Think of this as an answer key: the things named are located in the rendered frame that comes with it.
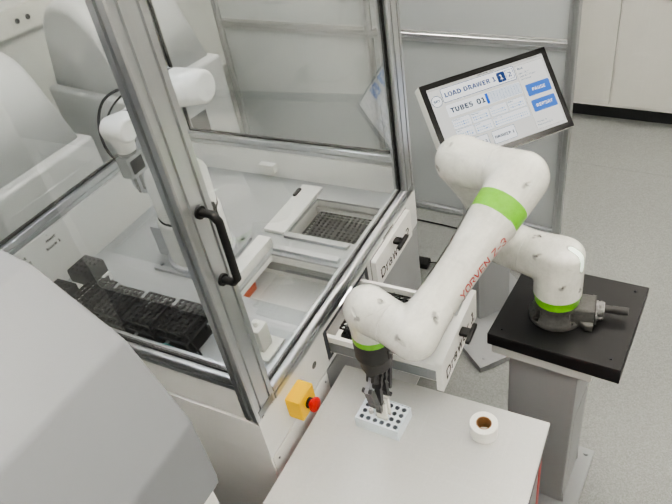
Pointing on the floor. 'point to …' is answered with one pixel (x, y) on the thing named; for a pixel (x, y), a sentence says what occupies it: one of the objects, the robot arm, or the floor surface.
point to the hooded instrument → (85, 408)
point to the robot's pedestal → (571, 381)
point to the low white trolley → (411, 453)
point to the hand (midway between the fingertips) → (382, 406)
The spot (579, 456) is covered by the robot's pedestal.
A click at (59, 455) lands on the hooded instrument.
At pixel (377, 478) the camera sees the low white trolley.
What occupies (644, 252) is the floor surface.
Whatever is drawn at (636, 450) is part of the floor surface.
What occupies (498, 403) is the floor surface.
